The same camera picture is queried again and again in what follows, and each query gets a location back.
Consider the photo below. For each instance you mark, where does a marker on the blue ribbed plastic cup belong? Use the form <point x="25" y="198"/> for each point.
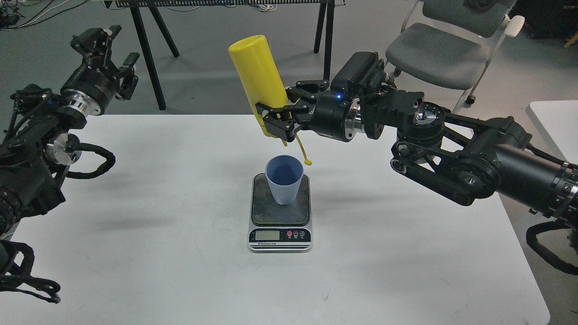
<point x="284" y="175"/>

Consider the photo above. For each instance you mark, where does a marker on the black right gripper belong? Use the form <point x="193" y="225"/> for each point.
<point x="327" y="114"/>

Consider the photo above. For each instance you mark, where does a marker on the grey office chair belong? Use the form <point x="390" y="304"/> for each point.
<point x="445" y="59"/>

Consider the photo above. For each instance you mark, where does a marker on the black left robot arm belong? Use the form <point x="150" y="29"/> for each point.
<point x="38" y="152"/>

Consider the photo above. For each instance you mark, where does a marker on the white side table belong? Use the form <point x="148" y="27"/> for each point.
<point x="557" y="122"/>

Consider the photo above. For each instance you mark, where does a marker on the yellow squeeze bottle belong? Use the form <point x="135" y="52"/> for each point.
<point x="258" y="74"/>

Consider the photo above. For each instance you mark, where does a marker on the black trestle table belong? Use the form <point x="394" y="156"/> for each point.
<point x="185" y="68"/>

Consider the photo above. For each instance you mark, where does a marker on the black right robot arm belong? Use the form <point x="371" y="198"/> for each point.
<point x="458" y="157"/>

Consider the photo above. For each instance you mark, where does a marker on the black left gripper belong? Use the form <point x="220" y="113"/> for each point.
<point x="92" y="87"/>

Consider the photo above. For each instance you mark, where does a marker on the digital kitchen scale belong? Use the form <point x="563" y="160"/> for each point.
<point x="275" y="228"/>

